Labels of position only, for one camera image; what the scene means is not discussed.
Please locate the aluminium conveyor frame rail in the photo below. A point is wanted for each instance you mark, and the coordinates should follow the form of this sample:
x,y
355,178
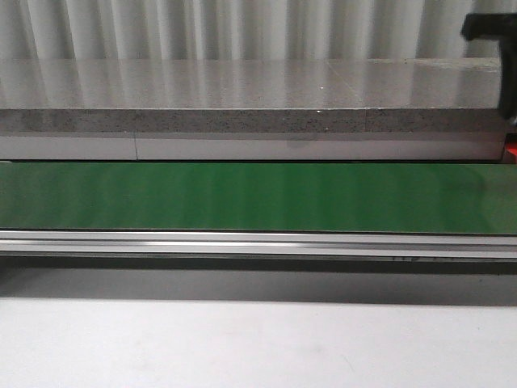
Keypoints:
x,y
449,246

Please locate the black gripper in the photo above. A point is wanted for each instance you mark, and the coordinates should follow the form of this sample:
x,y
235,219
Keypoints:
x,y
498,26

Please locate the white corrugated curtain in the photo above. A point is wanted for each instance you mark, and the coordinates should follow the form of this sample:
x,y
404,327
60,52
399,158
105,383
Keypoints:
x,y
235,30

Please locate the grey stone countertop slab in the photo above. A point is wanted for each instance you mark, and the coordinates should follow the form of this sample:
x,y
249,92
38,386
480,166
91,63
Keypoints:
x,y
148,96

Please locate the green conveyor belt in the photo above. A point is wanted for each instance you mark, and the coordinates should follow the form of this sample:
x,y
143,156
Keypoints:
x,y
426,198

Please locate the red plastic tray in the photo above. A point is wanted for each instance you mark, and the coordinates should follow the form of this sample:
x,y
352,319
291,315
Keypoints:
x,y
509,153

